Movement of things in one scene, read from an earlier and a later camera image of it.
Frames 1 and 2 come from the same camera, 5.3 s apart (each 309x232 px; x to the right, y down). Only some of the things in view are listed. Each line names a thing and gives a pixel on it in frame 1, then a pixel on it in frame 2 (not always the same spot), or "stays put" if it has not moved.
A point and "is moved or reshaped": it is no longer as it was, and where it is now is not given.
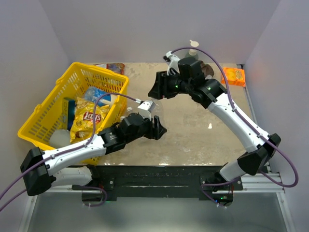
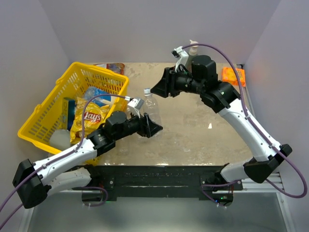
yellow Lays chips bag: [82, 127] stays put
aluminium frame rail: [260, 183] stays put
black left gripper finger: [161, 130] → [154, 128]
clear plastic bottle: [158, 110] is moved or reshaped
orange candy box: [234, 76] stays put
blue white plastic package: [91, 94] stays put
